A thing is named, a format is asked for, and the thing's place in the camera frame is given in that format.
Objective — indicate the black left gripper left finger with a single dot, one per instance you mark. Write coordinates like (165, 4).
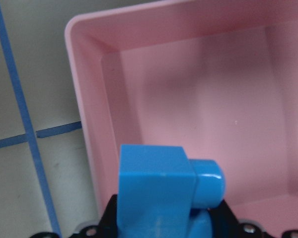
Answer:
(107, 226)

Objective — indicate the pink plastic box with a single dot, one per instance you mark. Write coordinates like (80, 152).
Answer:
(217, 77)

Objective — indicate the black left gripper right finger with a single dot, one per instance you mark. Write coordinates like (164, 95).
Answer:
(224, 222)

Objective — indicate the blue toy block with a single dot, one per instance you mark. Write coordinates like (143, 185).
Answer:
(164, 194)

